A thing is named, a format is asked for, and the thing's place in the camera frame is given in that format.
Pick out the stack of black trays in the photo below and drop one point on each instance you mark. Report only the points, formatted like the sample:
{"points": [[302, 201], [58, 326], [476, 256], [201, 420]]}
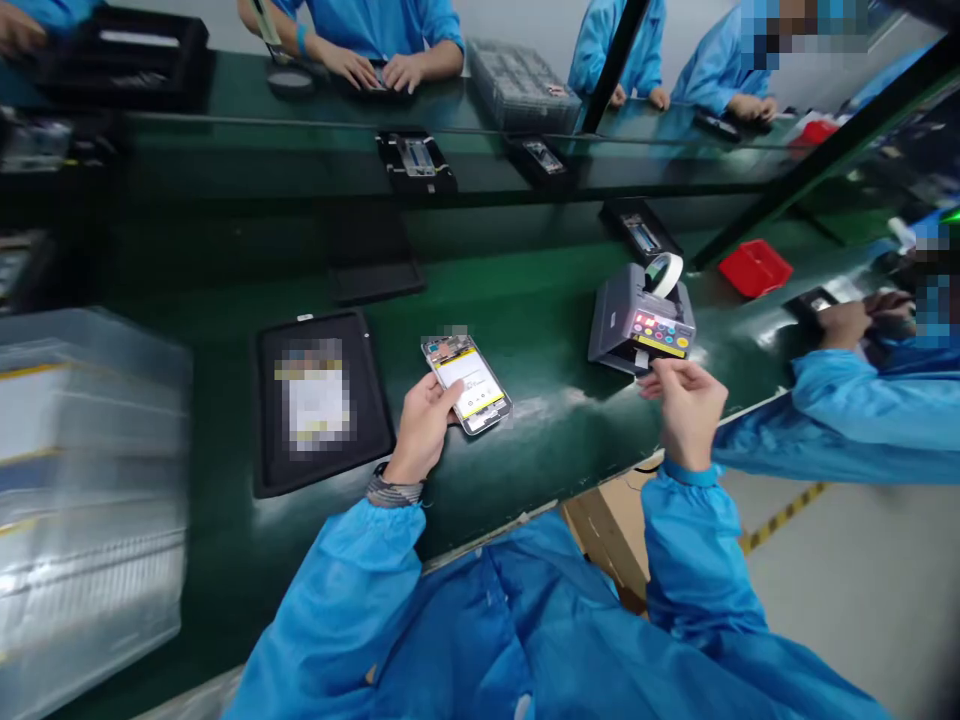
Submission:
{"points": [[124, 60]]}

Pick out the red plastic box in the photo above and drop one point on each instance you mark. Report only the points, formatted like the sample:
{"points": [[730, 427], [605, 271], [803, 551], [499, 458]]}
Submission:
{"points": [[755, 268], [814, 133]]}

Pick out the grey tape dispenser machine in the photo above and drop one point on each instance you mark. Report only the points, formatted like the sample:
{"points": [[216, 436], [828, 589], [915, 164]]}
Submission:
{"points": [[637, 322]]}

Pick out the person's left hand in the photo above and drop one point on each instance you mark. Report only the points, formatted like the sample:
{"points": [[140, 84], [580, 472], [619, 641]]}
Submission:
{"points": [[420, 435]]}

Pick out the green frame beam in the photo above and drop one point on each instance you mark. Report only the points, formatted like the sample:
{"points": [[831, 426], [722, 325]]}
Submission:
{"points": [[817, 150]]}

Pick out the empty black tray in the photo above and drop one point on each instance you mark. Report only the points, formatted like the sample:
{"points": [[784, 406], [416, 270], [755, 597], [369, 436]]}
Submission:
{"points": [[375, 259]]}

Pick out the white tape roll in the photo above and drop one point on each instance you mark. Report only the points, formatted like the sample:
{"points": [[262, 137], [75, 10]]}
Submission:
{"points": [[664, 274]]}

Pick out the stack of clear plastic trays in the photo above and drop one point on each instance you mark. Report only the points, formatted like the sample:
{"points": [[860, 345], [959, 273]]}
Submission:
{"points": [[82, 510], [521, 86]]}

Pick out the person's body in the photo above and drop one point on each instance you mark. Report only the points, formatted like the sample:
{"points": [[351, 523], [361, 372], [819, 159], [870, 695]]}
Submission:
{"points": [[525, 630]]}

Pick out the cardboard box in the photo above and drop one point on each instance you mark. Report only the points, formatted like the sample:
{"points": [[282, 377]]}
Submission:
{"points": [[611, 525]]}

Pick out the person's right hand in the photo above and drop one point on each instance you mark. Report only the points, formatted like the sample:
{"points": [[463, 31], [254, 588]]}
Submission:
{"points": [[694, 420]]}

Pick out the black tray with phone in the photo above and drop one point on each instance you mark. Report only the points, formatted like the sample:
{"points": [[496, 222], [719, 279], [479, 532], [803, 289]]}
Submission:
{"points": [[322, 405]]}

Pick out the black phone fixture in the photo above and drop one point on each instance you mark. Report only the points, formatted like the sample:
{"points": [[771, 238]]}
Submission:
{"points": [[718, 125], [541, 159], [641, 229], [810, 301], [416, 163]]}

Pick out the smartphone with battery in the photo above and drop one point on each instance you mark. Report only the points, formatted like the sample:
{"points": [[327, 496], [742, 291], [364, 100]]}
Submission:
{"points": [[480, 382]]}

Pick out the white tape strip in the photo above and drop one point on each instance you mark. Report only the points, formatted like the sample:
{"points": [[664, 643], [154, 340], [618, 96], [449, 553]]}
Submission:
{"points": [[643, 361]]}

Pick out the black frame post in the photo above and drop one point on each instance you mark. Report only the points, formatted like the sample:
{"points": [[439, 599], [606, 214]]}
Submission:
{"points": [[611, 67]]}

